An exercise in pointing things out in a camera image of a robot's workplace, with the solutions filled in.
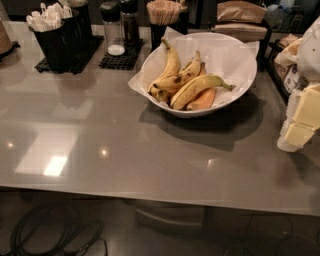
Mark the brown paper napkin stack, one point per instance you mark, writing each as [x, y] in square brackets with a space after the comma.
[241, 19]

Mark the left curved yellow banana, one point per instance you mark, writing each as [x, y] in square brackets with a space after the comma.
[171, 68]

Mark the white bowl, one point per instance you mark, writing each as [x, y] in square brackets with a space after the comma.
[196, 74]

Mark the black napkin holder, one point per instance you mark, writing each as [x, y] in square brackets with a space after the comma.
[263, 43]

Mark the white paper bowl liner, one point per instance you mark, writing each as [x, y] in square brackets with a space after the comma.
[225, 56]

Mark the black cup of plastic cutlery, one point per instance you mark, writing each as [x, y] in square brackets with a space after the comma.
[56, 30]

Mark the large front yellow banana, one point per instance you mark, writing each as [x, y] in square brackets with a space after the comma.
[191, 89]

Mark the orange ripe banana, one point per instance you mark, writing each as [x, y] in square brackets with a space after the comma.
[203, 101]

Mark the black cup behind cutlery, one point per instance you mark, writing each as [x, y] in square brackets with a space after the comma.
[82, 24]

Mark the glass salt shaker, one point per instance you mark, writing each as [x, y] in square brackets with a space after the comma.
[110, 12]

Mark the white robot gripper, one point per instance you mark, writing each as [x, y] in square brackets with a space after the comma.
[310, 53]

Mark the black rack of packets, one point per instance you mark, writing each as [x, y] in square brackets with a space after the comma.
[286, 79]

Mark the black cup of wooden stirrers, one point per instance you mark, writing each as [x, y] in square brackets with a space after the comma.
[164, 14]

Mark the spotted middle yellow banana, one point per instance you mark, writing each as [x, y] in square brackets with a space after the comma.
[176, 81]

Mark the black rubber mat under shakers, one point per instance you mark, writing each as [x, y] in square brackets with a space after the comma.
[126, 61]

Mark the black rubber mat left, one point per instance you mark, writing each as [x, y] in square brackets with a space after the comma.
[81, 60]

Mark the dark pepper shaker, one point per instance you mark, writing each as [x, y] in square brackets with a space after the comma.
[129, 14]

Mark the brown paper cup stack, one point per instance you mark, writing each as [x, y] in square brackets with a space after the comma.
[5, 42]

